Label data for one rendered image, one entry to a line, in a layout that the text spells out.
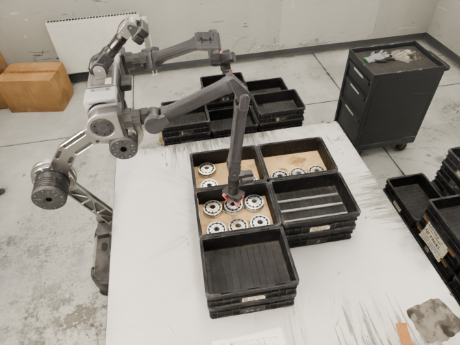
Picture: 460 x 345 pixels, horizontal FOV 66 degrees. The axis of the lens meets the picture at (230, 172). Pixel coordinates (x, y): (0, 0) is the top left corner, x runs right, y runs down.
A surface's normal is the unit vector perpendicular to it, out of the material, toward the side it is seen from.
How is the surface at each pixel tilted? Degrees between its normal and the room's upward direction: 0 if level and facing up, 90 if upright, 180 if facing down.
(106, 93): 0
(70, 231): 0
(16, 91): 89
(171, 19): 90
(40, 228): 0
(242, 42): 90
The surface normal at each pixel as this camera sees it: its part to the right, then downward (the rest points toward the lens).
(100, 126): 0.18, 0.69
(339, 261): -0.04, -0.70
